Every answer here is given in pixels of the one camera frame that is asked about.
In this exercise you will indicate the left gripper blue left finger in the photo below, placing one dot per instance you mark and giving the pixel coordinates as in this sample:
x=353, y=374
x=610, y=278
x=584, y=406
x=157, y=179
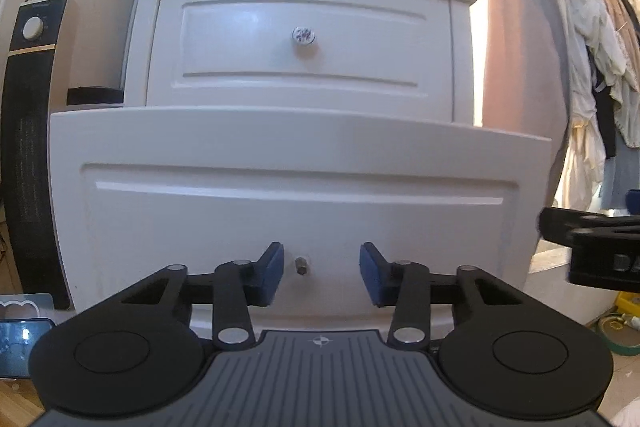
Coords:
x=239, y=285

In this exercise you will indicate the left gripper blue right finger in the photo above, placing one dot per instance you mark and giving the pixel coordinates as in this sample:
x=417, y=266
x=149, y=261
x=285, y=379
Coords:
x=406, y=286

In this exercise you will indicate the metal drawer knob stud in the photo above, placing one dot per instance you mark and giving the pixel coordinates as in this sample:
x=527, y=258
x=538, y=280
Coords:
x=301, y=265

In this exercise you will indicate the white drawer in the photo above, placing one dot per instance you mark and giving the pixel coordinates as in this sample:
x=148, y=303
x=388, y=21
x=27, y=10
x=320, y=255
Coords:
x=380, y=57
x=136, y=189

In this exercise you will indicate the floral ceramic drawer knob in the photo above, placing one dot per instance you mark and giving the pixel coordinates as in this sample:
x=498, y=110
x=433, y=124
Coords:
x=304, y=38

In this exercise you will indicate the yellow plastic bin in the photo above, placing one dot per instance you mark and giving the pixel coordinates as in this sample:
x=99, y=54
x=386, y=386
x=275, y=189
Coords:
x=628, y=303

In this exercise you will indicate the hanging clothes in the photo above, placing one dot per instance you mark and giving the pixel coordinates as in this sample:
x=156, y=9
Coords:
x=601, y=164

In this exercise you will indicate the green tape roll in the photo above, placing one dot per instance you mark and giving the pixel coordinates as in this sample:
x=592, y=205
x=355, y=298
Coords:
x=620, y=338

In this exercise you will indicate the smartphone on floor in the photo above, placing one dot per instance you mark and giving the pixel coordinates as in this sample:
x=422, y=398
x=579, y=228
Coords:
x=17, y=338

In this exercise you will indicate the grey curtain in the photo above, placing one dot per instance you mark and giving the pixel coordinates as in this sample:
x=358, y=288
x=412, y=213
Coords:
x=535, y=93

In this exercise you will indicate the white wooden nightstand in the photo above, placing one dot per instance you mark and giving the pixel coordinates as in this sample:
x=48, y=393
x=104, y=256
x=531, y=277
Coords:
x=142, y=37

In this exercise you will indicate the black tower heater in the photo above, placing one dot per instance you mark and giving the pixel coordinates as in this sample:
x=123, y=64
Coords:
x=25, y=113

